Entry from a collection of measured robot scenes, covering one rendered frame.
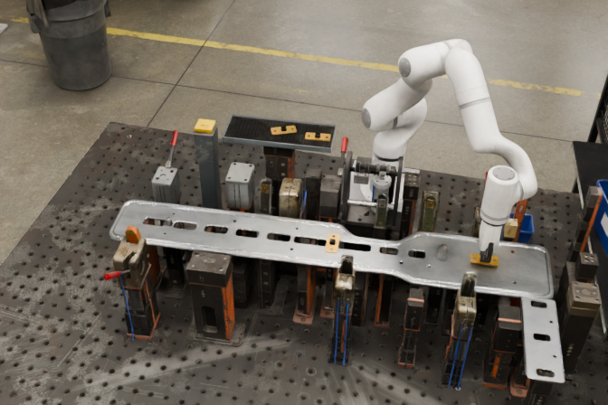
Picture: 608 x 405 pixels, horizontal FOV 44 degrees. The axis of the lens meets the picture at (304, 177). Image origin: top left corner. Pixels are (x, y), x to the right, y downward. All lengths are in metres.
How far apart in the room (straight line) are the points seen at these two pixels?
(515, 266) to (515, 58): 3.20
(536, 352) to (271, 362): 0.81
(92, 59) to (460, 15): 2.70
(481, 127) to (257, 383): 1.03
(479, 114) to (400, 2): 3.93
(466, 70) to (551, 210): 1.08
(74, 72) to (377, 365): 3.14
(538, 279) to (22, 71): 3.90
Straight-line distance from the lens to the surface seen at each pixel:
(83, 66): 4.96
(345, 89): 4.91
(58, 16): 4.76
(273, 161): 2.59
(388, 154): 2.70
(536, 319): 2.27
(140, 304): 2.46
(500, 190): 2.14
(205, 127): 2.59
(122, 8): 6.01
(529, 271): 2.39
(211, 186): 2.74
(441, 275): 2.32
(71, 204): 3.08
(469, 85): 2.15
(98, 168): 3.23
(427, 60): 2.27
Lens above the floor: 2.67
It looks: 40 degrees down
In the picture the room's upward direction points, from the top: 1 degrees clockwise
